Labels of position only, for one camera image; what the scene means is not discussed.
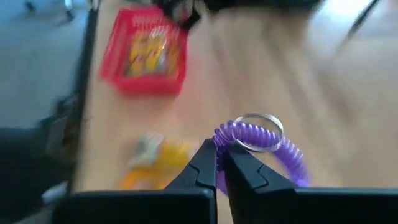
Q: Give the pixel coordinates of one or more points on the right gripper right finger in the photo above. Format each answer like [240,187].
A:
[245,174]

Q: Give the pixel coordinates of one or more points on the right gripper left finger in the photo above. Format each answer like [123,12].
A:
[202,174]

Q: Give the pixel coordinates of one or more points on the purple coil wristband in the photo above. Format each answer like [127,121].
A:
[292,154]

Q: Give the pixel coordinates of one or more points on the red plastic basket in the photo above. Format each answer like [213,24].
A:
[146,85]

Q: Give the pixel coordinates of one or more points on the office chair base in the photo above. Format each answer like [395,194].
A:
[67,11]

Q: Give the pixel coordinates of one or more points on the yellow coil wristband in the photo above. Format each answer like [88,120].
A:
[140,182]

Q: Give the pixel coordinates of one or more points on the black aluminium table frame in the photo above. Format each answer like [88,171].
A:
[81,77]

